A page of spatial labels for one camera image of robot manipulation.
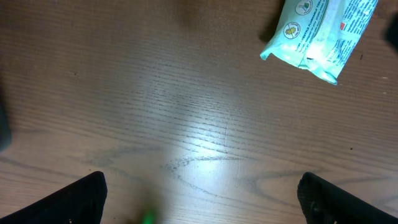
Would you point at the grey plastic mesh basket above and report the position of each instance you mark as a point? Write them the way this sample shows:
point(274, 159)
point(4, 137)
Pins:
point(5, 131)

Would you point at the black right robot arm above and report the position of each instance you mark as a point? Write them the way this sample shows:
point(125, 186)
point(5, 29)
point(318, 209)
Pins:
point(391, 33)

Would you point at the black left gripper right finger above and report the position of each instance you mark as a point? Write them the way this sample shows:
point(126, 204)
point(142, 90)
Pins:
point(323, 202)

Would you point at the mint green wipes pack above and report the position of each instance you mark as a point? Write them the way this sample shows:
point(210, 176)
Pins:
point(319, 35)

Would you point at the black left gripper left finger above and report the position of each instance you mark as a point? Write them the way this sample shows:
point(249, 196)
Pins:
point(80, 202)

